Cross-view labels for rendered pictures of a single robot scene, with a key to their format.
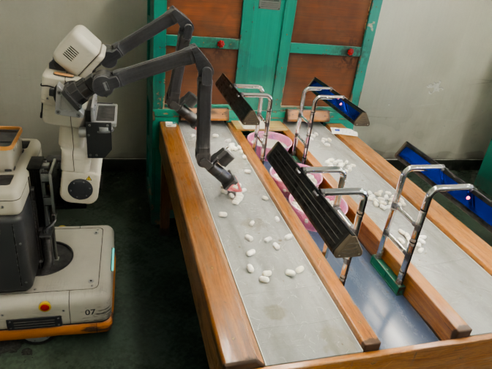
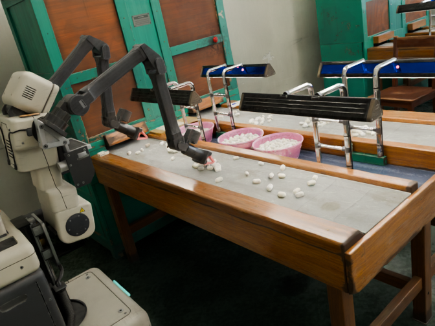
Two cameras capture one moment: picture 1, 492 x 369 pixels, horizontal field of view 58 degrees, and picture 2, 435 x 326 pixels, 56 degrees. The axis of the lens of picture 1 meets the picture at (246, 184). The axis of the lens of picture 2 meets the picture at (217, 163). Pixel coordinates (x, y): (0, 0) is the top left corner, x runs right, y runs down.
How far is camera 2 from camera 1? 0.67 m
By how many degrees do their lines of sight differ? 18
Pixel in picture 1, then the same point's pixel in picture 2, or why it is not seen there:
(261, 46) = not seen: hidden behind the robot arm
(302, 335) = (364, 207)
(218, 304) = (291, 220)
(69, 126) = (47, 166)
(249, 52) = (141, 66)
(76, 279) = (105, 317)
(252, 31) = not seen: hidden behind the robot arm
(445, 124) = (287, 83)
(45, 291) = not seen: outside the picture
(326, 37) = (193, 34)
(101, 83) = (78, 102)
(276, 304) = (325, 202)
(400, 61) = (237, 46)
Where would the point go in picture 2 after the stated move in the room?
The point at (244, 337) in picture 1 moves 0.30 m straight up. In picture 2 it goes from (334, 225) to (324, 137)
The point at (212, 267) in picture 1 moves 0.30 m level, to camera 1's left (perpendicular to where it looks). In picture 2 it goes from (257, 206) to (182, 234)
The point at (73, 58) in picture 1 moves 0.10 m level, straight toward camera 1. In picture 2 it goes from (32, 96) to (43, 96)
